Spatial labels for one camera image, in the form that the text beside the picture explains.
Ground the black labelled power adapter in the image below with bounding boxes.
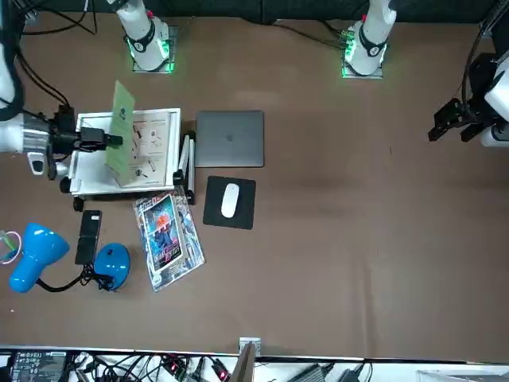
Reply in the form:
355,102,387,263
7,349,68,382

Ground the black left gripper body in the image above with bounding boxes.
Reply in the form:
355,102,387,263
457,53,498,127

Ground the black lamp power cable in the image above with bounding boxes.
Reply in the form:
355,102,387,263
81,264,115,292

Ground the grey closed laptop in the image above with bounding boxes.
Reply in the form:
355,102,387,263
194,110,266,169

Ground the black folding phone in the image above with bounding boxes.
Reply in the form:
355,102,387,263
74,209,103,267

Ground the blue desk lamp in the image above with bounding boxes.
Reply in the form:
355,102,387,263
8,221,132,294

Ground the green-covered illustrated book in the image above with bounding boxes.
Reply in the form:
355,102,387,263
103,79,168,189

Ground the grey power adapter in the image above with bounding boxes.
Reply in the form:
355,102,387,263
289,362,333,382

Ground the pink mesh pen cup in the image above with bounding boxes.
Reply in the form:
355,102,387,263
0,229,23,264

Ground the comic magazine in plastic sleeve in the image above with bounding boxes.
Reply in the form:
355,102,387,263
133,185,207,294

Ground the black left base cable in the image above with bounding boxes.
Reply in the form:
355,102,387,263
272,18,353,51

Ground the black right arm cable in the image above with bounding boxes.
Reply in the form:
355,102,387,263
0,0,76,124

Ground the white computer mouse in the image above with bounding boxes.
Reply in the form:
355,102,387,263
220,182,241,219

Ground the white folding book stand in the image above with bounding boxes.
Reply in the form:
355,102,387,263
59,107,196,212

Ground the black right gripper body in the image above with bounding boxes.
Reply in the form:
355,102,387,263
48,129,84,157

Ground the upright metal post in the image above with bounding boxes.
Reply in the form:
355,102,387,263
231,337,262,382

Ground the black mouse pad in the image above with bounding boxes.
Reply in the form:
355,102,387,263
202,175,258,231

